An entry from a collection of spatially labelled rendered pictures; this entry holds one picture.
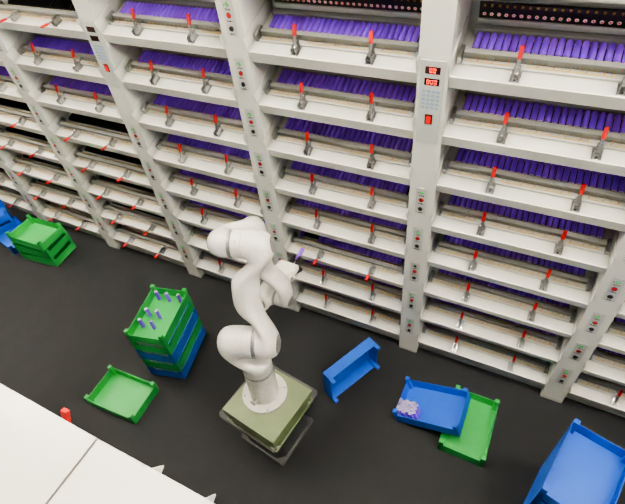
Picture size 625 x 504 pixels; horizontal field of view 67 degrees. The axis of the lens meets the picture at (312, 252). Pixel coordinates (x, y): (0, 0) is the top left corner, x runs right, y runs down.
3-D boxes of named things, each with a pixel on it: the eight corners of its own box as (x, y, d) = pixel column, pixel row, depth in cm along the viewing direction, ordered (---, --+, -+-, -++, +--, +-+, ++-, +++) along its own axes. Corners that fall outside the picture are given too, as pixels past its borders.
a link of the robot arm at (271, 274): (289, 247, 179) (297, 299, 200) (254, 237, 185) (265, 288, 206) (278, 263, 174) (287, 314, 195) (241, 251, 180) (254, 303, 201)
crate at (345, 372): (325, 392, 237) (335, 404, 232) (322, 372, 222) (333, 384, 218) (369, 358, 248) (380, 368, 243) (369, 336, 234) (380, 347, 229)
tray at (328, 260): (403, 288, 218) (402, 281, 210) (289, 254, 240) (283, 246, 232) (417, 250, 224) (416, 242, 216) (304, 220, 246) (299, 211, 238)
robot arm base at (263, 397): (269, 422, 190) (262, 399, 177) (233, 399, 198) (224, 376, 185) (296, 385, 200) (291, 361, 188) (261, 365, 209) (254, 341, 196)
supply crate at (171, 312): (166, 346, 227) (161, 337, 221) (129, 340, 231) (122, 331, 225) (190, 297, 247) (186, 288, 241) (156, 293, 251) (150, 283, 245)
